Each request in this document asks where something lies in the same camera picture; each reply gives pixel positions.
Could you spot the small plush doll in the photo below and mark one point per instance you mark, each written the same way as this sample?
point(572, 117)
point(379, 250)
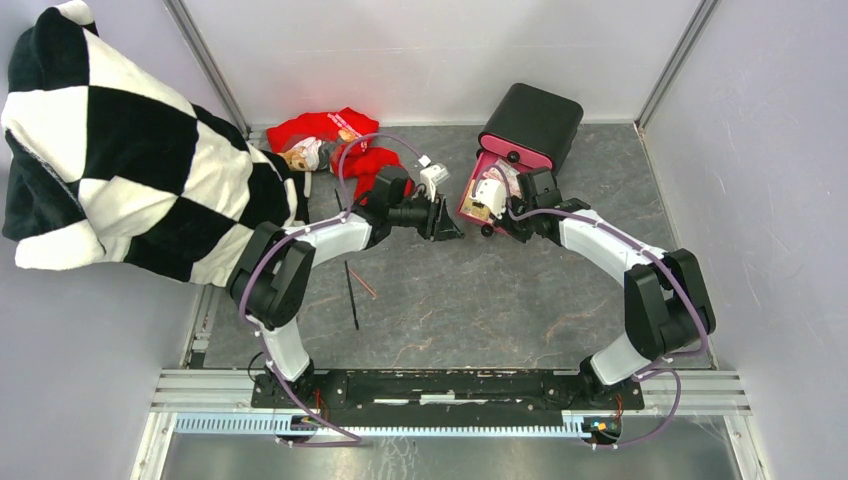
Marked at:
point(309, 155)

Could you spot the black white checkered blanket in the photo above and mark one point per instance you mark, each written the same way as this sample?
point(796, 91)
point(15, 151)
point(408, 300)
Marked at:
point(111, 165)

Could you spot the yellow small box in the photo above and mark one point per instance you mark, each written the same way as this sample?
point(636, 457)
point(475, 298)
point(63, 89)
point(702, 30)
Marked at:
point(474, 211)

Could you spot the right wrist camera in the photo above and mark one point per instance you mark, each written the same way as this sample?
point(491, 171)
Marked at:
point(492, 194)

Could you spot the black pink drawer organizer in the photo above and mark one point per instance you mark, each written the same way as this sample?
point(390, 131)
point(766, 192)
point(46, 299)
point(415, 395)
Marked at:
point(529, 129)

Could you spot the red cloth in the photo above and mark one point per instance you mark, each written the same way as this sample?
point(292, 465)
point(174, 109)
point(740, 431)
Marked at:
point(344, 128)

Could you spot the rose pencil near mirror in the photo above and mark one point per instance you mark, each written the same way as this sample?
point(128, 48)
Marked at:
point(365, 285)

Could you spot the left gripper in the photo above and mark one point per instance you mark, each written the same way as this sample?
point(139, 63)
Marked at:
point(439, 224)

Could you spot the pink makeup package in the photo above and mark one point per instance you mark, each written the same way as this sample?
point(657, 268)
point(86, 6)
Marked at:
point(504, 172)

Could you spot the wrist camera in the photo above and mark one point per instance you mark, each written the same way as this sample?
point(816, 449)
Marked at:
point(431, 175)
point(492, 194)

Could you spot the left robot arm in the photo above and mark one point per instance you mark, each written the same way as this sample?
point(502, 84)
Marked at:
point(270, 279)

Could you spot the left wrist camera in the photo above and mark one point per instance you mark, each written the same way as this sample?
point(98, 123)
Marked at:
point(431, 175)

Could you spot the black thin brush stick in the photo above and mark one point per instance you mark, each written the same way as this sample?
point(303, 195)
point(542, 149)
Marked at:
point(351, 296)

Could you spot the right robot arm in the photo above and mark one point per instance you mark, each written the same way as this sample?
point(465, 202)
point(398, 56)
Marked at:
point(667, 309)

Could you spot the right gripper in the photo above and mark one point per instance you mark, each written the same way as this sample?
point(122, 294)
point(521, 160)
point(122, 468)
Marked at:
point(503, 223)

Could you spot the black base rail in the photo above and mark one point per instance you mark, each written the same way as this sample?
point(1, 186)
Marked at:
point(447, 398)

